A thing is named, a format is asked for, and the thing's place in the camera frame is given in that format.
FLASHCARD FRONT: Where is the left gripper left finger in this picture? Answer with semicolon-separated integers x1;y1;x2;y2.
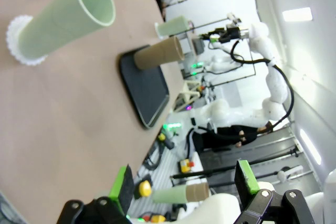
56;164;135;224

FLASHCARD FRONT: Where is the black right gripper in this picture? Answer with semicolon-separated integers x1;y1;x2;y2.
209;26;250;44

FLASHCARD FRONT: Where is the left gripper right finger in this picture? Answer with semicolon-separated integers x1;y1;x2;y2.
234;159;314;224

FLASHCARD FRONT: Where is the tall pale green cup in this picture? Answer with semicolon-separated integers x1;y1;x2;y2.
157;16;190;37
18;0;117;59

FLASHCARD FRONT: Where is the tall brown cup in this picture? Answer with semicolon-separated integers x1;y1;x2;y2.
133;36;185;71

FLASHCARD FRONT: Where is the white scalloped paper coaster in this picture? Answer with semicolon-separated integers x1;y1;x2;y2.
5;15;48;66

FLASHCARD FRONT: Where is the grey monitor box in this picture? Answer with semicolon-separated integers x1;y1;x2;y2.
193;37;205;54

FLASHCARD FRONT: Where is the yellow box with red button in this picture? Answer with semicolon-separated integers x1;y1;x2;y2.
143;215;166;223
179;159;195;174

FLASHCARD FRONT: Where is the spare pale green cup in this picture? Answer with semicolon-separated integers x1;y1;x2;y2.
152;185;188;205

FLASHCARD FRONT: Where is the person in black outfit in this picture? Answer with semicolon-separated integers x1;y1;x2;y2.
202;123;275;153

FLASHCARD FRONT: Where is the spare brown cup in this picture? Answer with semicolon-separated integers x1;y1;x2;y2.
185;183;211;200

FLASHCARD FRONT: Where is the beige wooden stool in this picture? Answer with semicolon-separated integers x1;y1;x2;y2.
173;81;202;112

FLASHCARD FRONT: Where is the ceiling light panel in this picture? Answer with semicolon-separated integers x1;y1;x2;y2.
282;7;313;22

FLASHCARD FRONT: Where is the black plastic tray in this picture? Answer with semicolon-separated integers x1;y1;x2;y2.
118;45;171;130

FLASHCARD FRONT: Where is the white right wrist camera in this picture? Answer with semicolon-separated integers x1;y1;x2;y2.
227;13;242;27

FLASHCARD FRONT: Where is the black braided cable sleeve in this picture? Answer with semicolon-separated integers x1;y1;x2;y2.
230;39;295;130

